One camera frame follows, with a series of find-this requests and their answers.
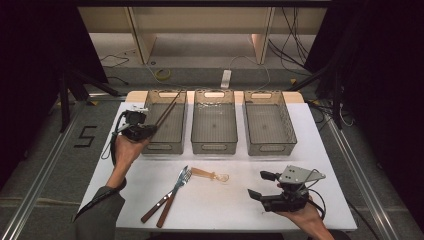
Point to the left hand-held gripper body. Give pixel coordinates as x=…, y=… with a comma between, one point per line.
x=135, y=131

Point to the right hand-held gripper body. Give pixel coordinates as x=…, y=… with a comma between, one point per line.
x=286, y=201

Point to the smoky clear plastic bin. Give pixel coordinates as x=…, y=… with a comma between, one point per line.
x=166, y=133
x=268, y=128
x=214, y=126

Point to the brown wooden chopstick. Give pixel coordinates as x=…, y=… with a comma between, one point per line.
x=173, y=102
x=168, y=115

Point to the wooden spoon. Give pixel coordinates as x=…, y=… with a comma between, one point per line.
x=203, y=173

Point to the person's left hand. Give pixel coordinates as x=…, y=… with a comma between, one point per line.
x=125, y=153

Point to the person's right hand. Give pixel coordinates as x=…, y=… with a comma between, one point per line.
x=306, y=216

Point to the yellow tape roll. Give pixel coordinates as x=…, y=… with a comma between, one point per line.
x=157, y=74

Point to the black metal stand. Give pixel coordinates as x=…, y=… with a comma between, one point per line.
x=64, y=100
x=336, y=100

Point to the white power strip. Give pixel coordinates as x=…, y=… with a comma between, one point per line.
x=226, y=79

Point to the black curtain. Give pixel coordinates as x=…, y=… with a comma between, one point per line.
x=40, y=66
x=383, y=83

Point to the beige wooden shelf unit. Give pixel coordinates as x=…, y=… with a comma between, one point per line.
x=200, y=20

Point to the aluminium floor rail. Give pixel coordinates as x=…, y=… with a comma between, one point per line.
x=366, y=186
x=40, y=176

